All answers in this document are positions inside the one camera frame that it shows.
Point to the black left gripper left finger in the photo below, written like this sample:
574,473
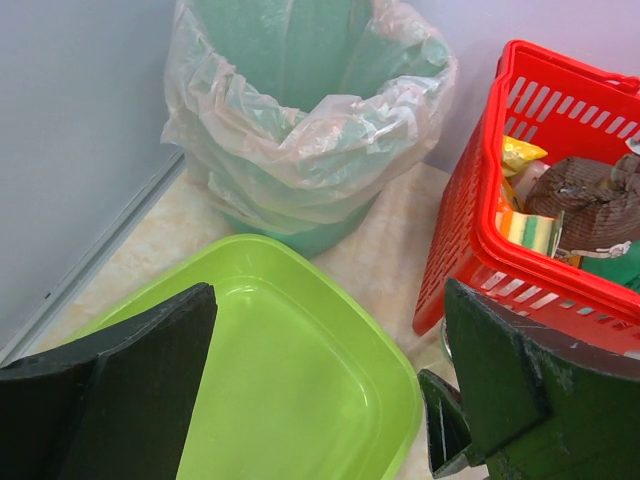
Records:
114,404

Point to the green bin with plastic liner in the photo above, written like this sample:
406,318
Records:
294,115

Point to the red plastic shopping basket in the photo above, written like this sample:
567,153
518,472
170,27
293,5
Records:
569,109

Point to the striped sponge left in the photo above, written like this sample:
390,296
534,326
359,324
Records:
537,233

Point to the yellow snack packet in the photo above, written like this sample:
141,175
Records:
517,154

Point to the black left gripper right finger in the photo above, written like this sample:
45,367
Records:
541,404

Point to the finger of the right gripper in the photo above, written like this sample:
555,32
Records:
448,435

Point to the green snack bag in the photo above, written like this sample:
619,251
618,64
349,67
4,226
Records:
623,270

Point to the brown paper bag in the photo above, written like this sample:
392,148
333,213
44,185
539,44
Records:
600,202

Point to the tall clear jar foil lid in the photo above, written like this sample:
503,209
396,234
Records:
444,341

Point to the lime green plastic tray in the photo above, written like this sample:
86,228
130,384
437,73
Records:
300,381

